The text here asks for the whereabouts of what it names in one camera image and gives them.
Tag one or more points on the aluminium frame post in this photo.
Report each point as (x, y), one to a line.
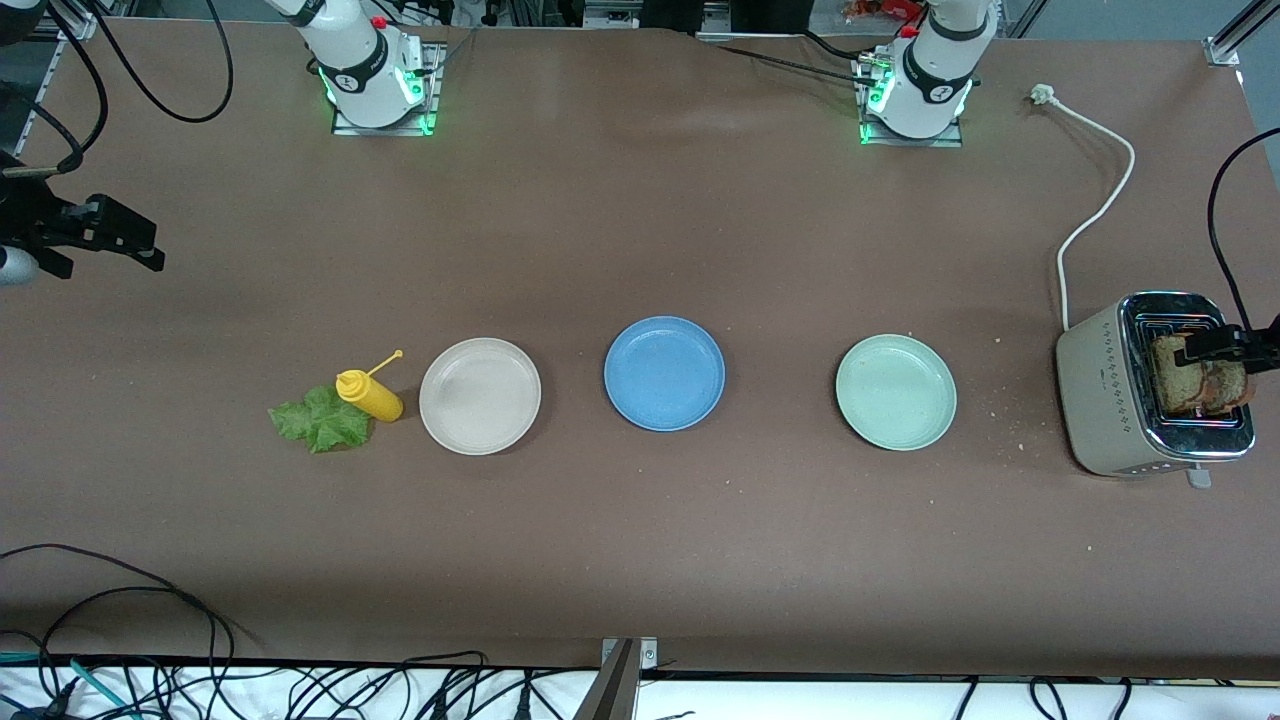
(1225, 45)

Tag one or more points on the beige round plate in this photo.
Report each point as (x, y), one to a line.
(480, 397)

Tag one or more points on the aluminium profile bar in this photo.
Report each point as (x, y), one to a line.
(612, 695)

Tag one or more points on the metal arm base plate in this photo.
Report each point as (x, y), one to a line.
(950, 141)
(437, 80)

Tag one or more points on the green lettuce leaf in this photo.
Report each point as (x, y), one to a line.
(320, 425)

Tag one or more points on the brown bread slice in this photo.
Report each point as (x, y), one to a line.
(1228, 390)
(1180, 390)

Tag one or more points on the blue round plate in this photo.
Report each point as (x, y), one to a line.
(664, 374)

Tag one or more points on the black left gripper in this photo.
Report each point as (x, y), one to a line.
(1262, 345)

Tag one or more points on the metal corner bracket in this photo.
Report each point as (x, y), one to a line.
(648, 655)

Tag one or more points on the silver metal frame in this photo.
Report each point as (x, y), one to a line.
(615, 15)

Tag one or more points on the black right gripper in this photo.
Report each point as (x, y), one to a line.
(30, 217)

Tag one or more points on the light green round plate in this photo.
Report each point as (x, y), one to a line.
(896, 392)

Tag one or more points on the red object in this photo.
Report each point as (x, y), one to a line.
(890, 10)

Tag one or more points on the yellow mustard squeeze bottle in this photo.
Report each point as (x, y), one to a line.
(375, 398)

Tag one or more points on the beige silver toaster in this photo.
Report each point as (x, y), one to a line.
(1095, 400)

